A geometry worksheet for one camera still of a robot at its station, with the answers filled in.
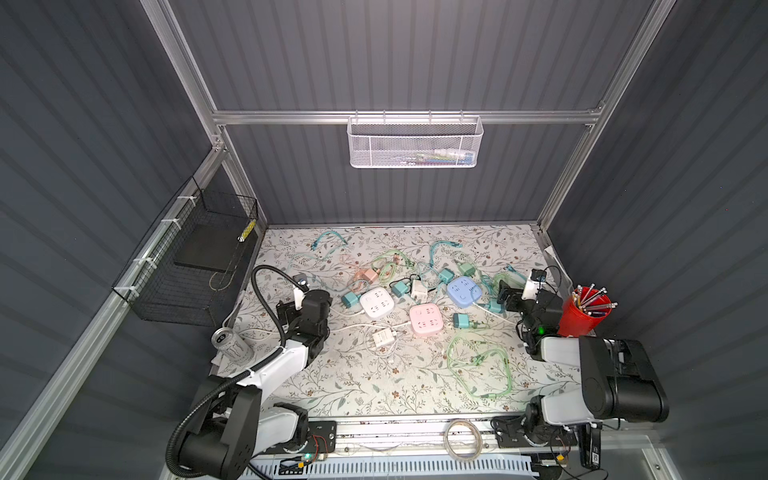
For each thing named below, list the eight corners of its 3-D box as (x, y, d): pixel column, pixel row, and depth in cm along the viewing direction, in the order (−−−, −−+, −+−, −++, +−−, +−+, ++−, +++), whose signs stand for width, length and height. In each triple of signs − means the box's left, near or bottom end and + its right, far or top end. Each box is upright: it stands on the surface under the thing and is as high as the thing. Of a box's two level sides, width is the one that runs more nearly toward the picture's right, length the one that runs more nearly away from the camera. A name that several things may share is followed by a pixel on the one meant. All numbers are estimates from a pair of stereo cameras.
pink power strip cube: (411, 336, 92) (411, 332, 90) (409, 307, 99) (410, 303, 97) (443, 336, 92) (444, 332, 90) (440, 307, 99) (441, 303, 97)
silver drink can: (230, 366, 87) (206, 347, 76) (236, 349, 90) (214, 328, 79) (252, 366, 87) (231, 347, 76) (257, 349, 90) (238, 328, 79)
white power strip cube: (371, 322, 95) (370, 319, 93) (358, 300, 100) (357, 296, 98) (397, 309, 98) (397, 305, 96) (383, 288, 103) (383, 284, 101)
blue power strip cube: (460, 312, 97) (461, 308, 95) (440, 290, 102) (441, 286, 100) (482, 296, 101) (484, 292, 99) (462, 277, 106) (464, 272, 104)
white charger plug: (411, 303, 100) (412, 297, 97) (410, 284, 105) (411, 278, 102) (426, 303, 100) (427, 297, 97) (425, 284, 105) (426, 278, 102)
